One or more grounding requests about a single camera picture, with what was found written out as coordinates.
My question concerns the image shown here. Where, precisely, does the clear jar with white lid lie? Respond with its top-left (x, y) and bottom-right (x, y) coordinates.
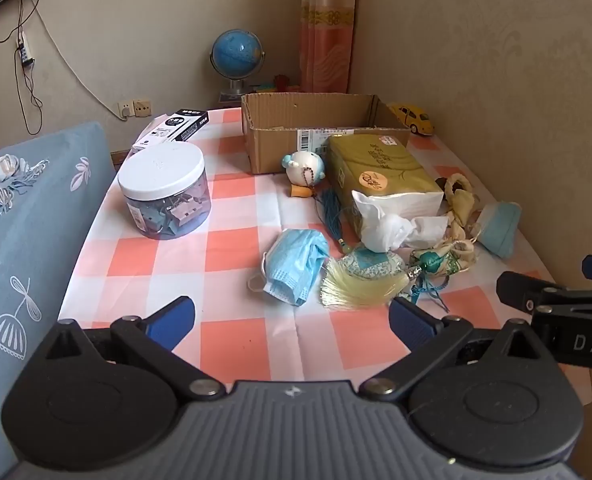
top-left (118, 141), bottom-right (213, 241)

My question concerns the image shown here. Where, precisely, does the blue desk globe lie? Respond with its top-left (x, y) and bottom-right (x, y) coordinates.
top-left (210, 29), bottom-right (265, 98)

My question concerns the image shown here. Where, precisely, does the light blue cloth pouch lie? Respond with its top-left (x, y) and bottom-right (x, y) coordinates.
top-left (476, 201), bottom-right (522, 258)

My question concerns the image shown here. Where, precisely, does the striped fringed scarf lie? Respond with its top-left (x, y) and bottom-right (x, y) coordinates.
top-left (0, 154), bottom-right (49, 218)

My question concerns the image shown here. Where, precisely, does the white tissue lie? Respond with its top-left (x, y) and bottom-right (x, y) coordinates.
top-left (352, 191), bottom-right (449, 252)

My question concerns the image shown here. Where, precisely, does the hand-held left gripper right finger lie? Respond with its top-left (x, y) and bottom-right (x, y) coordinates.
top-left (360, 296), bottom-right (551, 402)

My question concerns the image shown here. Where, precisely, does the teal tassel pendant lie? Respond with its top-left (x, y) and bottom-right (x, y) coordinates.
top-left (316, 187), bottom-right (359, 256)

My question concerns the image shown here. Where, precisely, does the white power strip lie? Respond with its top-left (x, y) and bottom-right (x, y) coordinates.
top-left (16, 31), bottom-right (35, 67)

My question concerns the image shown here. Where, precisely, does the blue floral cushion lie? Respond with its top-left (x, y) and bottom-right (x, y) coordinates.
top-left (0, 121), bottom-right (118, 480)

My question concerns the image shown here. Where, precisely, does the white and blue plush keychain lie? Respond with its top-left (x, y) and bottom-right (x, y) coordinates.
top-left (282, 150), bottom-right (329, 200)

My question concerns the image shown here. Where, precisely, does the sachet with yellow tassel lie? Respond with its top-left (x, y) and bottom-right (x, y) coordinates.
top-left (320, 247), bottom-right (417, 311)

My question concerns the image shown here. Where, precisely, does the white cable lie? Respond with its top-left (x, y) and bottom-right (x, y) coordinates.
top-left (31, 0), bottom-right (127, 121)

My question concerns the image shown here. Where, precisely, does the pink patterned curtain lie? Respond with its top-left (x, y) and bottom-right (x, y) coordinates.
top-left (300, 0), bottom-right (357, 95)

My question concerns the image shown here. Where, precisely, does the gold tissue pack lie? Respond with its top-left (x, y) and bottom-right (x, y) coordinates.
top-left (326, 133), bottom-right (444, 241)

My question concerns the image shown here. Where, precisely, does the blue face mask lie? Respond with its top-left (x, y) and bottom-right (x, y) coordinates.
top-left (247, 228), bottom-right (331, 307)

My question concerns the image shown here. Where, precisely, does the brown cardboard box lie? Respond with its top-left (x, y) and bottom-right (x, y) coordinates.
top-left (241, 92), bottom-right (411, 176)

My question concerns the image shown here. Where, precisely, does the black cable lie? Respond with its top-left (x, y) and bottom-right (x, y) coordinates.
top-left (0, 0), bottom-right (44, 136)

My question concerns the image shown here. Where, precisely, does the black and white pen box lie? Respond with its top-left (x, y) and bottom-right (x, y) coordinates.
top-left (131, 108), bottom-right (209, 156)

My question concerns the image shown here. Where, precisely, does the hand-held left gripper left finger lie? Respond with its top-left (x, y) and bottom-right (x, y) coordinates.
top-left (43, 296), bottom-right (227, 402)

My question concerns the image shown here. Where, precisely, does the yellow toy car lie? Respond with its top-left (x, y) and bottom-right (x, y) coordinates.
top-left (388, 103), bottom-right (435, 137)

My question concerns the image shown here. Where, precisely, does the cream cloth toy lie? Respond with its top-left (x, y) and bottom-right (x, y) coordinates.
top-left (436, 172), bottom-right (481, 273)

